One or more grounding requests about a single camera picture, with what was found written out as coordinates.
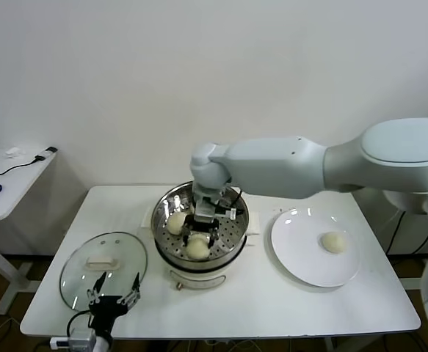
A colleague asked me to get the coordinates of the black and grey adapter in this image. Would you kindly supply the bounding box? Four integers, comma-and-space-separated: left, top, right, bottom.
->
33, 147, 59, 162

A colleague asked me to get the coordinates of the stainless steel steamer basket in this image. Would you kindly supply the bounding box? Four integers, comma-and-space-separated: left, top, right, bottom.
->
141, 180, 261, 265

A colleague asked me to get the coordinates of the glass pot lid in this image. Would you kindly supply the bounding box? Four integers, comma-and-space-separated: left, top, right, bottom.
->
59, 231, 149, 312

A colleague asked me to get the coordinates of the white steamed baozi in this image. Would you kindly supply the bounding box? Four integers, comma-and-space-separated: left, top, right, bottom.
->
186, 234, 211, 260
166, 213, 186, 236
321, 231, 347, 254

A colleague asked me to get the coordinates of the white side desk with mouse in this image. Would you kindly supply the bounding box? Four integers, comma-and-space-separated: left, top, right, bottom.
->
0, 148, 59, 316

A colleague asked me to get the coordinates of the white round plate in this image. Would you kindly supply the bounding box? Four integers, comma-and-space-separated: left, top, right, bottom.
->
270, 208, 361, 288

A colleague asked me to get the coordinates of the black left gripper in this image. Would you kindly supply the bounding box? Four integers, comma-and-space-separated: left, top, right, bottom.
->
86, 271, 142, 337

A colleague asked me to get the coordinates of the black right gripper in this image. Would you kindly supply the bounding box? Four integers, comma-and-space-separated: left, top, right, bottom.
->
182, 215, 222, 251

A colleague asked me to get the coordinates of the white electric cooker base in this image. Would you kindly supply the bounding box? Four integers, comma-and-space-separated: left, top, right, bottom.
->
154, 234, 259, 293

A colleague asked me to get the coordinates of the black desk cable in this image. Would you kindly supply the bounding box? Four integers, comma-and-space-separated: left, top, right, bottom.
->
0, 155, 48, 176

